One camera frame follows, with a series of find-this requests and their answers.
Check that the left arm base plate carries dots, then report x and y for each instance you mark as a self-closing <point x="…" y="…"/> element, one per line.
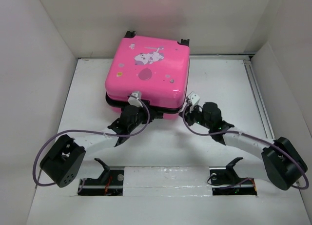
<point x="101" y="179"/>

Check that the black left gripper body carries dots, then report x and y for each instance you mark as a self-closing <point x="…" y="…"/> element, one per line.
<point x="140" y="118"/>

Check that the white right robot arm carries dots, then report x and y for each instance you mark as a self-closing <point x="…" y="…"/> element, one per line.
<point x="282" y="163"/>

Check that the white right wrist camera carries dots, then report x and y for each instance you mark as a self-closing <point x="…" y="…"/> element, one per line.
<point x="193" y="99"/>

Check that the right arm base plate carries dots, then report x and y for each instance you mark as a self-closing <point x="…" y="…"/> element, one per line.
<point x="225" y="181"/>

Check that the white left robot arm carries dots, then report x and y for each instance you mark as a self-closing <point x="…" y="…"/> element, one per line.
<point x="60" y="159"/>

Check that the pink suitcase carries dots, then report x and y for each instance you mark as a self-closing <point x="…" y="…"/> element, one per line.
<point x="157" y="68"/>

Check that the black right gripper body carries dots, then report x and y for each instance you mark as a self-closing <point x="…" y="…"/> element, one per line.
<point x="197" y="116"/>

